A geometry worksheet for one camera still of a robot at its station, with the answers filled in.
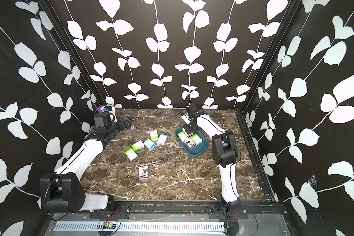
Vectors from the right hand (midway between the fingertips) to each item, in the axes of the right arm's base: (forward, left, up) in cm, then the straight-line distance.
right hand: (188, 126), depth 100 cm
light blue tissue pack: (-7, +18, -7) cm, 21 cm away
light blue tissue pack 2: (-12, +26, -5) cm, 29 cm away
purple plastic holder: (+5, +58, +12) cm, 59 cm away
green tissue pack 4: (-7, -6, -6) cm, 10 cm away
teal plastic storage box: (-15, -6, -7) cm, 18 cm away
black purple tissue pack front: (-31, +27, -6) cm, 41 cm away
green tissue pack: (-5, +24, -5) cm, 25 cm away
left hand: (-6, +38, +15) cm, 41 cm away
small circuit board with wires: (-57, +40, -8) cm, 70 cm away
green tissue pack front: (-5, +4, -5) cm, 8 cm away
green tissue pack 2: (-13, +34, -6) cm, 37 cm away
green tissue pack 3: (-19, +37, -6) cm, 42 cm away
